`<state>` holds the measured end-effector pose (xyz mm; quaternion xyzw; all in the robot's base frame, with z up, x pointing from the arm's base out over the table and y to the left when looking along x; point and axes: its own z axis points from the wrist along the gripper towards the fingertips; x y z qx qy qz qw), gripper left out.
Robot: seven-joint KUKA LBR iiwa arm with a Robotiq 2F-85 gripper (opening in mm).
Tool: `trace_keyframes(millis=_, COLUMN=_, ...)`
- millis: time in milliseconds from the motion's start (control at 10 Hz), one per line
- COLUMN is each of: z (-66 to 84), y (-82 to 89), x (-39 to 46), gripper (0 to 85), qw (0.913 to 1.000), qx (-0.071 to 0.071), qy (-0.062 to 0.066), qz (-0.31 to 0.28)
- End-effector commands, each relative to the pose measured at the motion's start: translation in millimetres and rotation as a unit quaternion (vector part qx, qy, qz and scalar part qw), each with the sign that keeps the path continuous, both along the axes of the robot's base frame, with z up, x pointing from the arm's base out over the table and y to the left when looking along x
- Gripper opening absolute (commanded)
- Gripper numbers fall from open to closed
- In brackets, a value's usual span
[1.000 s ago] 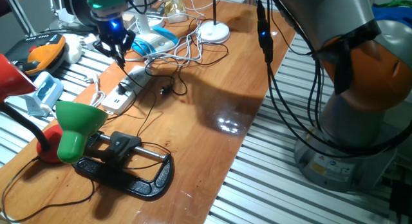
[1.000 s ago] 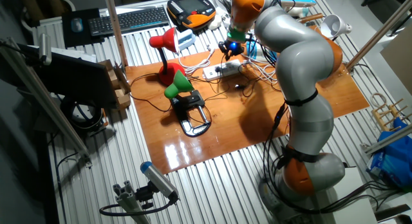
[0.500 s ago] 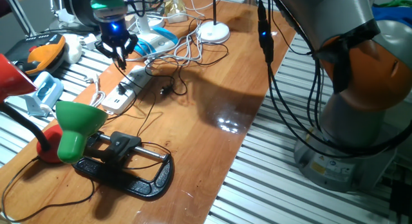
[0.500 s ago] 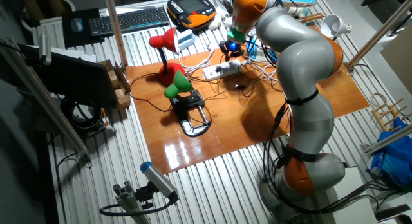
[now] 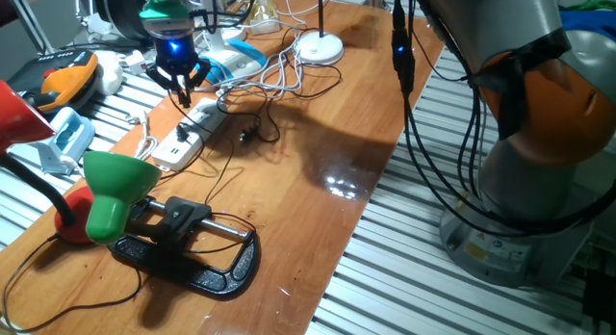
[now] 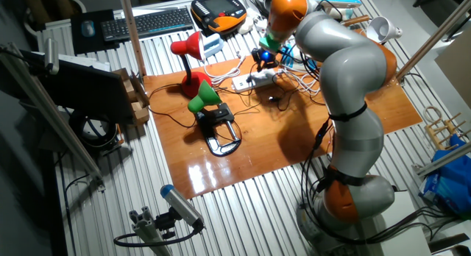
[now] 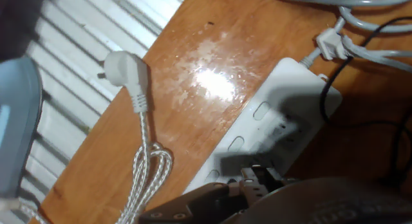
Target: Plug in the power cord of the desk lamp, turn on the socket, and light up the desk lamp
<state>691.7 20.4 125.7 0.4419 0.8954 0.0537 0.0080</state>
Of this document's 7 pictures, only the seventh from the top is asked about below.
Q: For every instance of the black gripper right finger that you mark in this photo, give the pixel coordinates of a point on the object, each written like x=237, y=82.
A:
x=286, y=183

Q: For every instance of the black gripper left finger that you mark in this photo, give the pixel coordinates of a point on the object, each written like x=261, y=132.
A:
x=193, y=208

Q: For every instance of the white power strip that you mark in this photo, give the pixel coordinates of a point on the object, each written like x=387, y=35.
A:
x=289, y=85

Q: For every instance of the light blue clothes iron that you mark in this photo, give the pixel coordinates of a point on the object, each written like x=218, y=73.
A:
x=19, y=121

